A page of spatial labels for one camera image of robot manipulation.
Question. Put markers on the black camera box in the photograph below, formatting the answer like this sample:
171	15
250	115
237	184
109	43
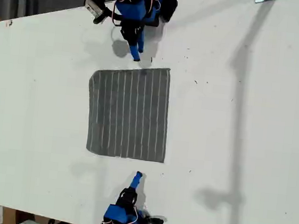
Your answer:
94	6

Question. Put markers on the short black camera stalk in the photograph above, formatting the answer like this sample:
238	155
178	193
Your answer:
109	11

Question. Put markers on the grey striped square towel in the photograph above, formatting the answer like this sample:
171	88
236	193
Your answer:
129	112

